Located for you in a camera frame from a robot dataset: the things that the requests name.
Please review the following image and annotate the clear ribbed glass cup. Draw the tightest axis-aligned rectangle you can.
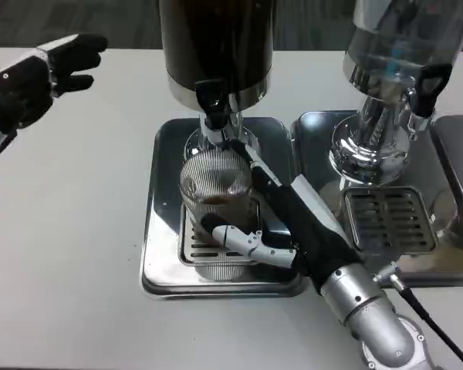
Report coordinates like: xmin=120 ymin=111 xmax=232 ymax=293
xmin=179 ymin=148 xmax=262 ymax=281

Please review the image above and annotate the black tap lever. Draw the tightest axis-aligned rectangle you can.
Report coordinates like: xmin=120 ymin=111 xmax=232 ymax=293
xmin=194 ymin=79 xmax=230 ymax=130
xmin=414 ymin=63 xmax=454 ymax=119

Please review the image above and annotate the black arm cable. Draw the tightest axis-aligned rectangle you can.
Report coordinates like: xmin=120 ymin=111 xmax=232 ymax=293
xmin=373 ymin=261 xmax=463 ymax=370

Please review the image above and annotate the clear drink dispenser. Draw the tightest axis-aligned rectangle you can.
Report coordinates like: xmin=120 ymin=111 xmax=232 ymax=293
xmin=329 ymin=0 xmax=463 ymax=187

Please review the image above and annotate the steel slotted drip grid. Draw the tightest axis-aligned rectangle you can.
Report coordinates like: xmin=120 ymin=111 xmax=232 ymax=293
xmin=178 ymin=202 xmax=264 ymax=267
xmin=343 ymin=187 xmax=438 ymax=255

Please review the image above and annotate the dark drink dispenser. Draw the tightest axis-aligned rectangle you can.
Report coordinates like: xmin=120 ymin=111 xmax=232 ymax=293
xmin=157 ymin=0 xmax=275 ymax=170

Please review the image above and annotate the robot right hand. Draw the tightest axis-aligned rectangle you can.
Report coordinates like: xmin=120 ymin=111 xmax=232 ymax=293
xmin=200 ymin=139 xmax=367 ymax=297

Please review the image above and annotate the steel drip tray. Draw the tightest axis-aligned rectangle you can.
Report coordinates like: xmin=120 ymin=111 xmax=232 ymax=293
xmin=428 ymin=114 xmax=463 ymax=279
xmin=291 ymin=110 xmax=463 ymax=288
xmin=139 ymin=116 xmax=304 ymax=298

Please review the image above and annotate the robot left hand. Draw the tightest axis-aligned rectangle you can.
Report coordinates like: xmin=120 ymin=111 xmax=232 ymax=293
xmin=0 ymin=33 xmax=109 ymax=135

